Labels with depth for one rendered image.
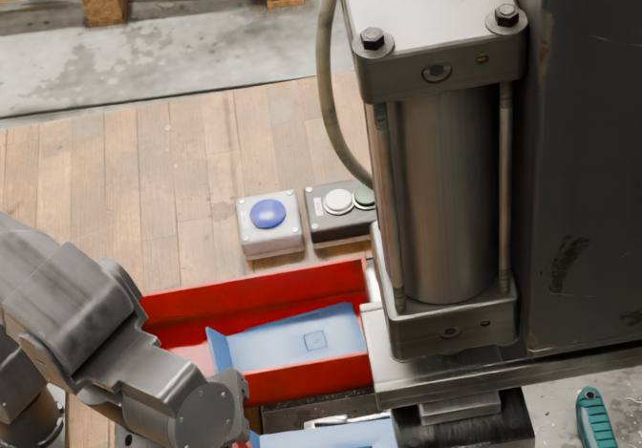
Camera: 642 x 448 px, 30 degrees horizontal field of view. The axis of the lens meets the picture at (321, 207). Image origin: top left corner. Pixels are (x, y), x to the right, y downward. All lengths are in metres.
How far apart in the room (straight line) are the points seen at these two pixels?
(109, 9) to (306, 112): 1.63
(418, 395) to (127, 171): 0.65
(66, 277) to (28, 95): 2.11
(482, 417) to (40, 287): 0.34
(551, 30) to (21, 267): 0.43
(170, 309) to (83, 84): 1.72
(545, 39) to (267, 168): 0.83
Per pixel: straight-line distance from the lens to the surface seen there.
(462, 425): 0.91
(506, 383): 0.90
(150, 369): 0.85
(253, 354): 1.24
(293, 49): 2.89
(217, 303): 1.26
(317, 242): 1.31
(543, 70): 0.62
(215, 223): 1.36
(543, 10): 0.60
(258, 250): 1.31
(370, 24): 0.64
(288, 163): 1.41
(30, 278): 0.87
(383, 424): 1.08
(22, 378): 1.13
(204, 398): 0.85
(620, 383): 1.22
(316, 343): 1.23
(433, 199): 0.72
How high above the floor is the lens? 1.93
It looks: 49 degrees down
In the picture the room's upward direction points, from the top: 10 degrees counter-clockwise
